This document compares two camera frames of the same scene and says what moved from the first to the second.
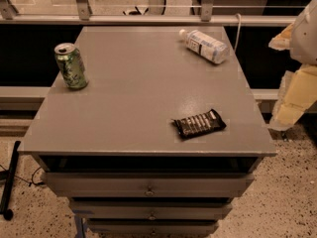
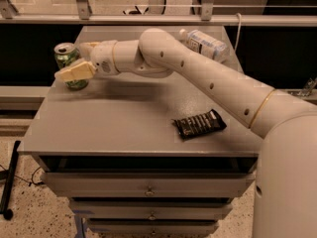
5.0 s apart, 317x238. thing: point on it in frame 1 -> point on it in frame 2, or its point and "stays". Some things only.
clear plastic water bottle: x=204 y=46 stays
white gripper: x=305 y=37 -> x=103 y=59
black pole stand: x=6 y=178 stays
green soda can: x=71 y=65 stays
